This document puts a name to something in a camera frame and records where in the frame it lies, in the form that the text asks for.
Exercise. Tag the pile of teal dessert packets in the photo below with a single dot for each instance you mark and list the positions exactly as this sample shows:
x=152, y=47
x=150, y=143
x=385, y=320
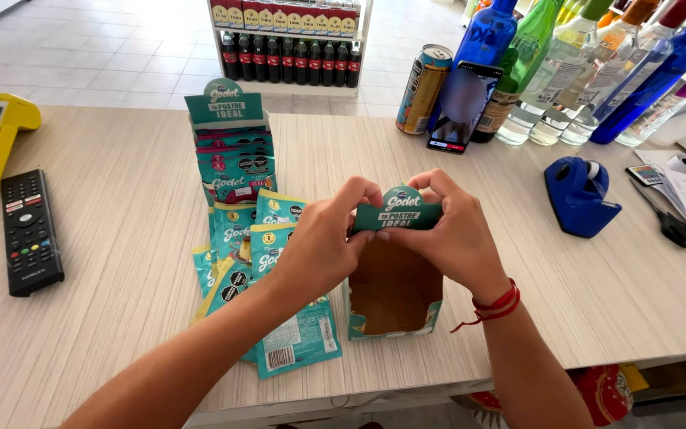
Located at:
x=236, y=238

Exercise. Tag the person's right hand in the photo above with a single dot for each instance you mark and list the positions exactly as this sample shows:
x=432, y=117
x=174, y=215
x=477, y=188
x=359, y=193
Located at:
x=459, y=238

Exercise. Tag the small dark bottle green cap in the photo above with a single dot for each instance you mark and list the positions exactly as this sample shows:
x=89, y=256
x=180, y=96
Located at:
x=495, y=110

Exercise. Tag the clear bottle green cap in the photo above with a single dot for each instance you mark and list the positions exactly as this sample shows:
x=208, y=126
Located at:
x=548, y=77

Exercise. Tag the filled teal display carton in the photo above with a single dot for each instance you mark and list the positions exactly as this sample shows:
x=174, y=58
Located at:
x=233, y=161

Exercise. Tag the black scissors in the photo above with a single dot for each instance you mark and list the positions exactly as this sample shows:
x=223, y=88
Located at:
x=673, y=226

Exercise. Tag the black smartphone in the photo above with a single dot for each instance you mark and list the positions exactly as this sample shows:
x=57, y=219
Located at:
x=465, y=119

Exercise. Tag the clear bottle orange cap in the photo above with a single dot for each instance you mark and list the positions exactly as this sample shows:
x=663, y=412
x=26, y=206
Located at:
x=593, y=71

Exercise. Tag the white rack of drinks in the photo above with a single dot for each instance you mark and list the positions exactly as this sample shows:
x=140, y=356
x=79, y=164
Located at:
x=292, y=56

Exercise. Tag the yellow and teal drink can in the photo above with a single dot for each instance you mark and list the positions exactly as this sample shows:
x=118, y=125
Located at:
x=421, y=89

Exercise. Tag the black remote control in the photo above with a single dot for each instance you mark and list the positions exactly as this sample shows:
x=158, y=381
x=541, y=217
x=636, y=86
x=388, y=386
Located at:
x=28, y=232

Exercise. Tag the blue tape dispenser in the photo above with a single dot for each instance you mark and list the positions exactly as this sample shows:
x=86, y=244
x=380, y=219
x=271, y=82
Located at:
x=578, y=199

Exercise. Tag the wide blue glass bottle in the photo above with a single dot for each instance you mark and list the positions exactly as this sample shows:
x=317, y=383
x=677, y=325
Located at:
x=486, y=33

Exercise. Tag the yellow payment terminal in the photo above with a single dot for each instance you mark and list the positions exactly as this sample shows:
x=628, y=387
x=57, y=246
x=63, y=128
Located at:
x=3, y=131

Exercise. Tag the clear bottle purple label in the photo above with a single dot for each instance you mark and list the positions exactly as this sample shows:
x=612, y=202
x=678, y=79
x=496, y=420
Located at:
x=670, y=113

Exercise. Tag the white tape roll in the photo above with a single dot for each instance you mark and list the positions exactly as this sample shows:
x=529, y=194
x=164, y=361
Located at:
x=684, y=164

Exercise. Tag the person's left hand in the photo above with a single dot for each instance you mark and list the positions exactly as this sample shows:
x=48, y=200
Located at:
x=316, y=244

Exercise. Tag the red and yellow bag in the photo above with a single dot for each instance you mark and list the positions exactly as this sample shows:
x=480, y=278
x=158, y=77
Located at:
x=605, y=393

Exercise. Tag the teal display carton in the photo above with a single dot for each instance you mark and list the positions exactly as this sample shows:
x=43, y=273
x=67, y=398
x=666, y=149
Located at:
x=233, y=161
x=393, y=286

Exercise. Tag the tall blue glass bottle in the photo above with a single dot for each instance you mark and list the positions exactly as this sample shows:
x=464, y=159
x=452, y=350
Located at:
x=652, y=83

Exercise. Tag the green glass bottle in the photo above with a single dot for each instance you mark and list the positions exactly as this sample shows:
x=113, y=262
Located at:
x=530, y=41

